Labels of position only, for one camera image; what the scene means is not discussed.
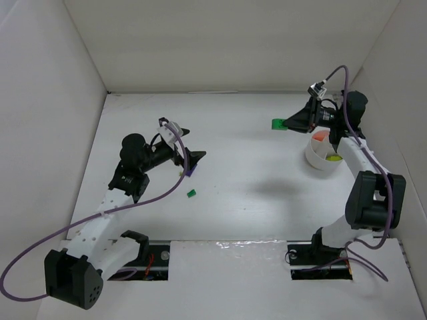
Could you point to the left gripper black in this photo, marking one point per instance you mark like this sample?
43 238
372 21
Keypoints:
182 154

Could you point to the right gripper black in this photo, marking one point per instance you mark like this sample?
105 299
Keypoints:
311 115

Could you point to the dark green curved lego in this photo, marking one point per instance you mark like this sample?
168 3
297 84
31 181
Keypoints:
279 124

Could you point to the orange round lego piece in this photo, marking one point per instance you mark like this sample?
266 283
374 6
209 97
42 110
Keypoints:
320 135

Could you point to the purple lego plate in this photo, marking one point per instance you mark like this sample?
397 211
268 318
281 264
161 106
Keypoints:
189 172

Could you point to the small dark green lego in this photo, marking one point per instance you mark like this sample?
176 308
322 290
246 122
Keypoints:
191 193

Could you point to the lime green square lego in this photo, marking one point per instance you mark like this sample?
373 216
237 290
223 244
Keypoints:
334 158

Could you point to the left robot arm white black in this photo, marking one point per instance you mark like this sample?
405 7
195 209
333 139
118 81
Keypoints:
76 273

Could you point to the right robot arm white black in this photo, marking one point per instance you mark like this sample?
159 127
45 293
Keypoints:
376 198

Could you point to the white round divided container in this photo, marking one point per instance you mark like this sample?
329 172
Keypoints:
316 153

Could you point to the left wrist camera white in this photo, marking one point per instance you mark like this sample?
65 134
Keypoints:
166 134

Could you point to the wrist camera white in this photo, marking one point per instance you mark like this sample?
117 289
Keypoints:
318 90
166 134

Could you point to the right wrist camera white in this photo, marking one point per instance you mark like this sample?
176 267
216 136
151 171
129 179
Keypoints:
318 90

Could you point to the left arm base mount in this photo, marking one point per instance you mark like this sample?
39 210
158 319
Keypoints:
155 267

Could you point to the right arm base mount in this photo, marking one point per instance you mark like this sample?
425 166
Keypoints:
309 264

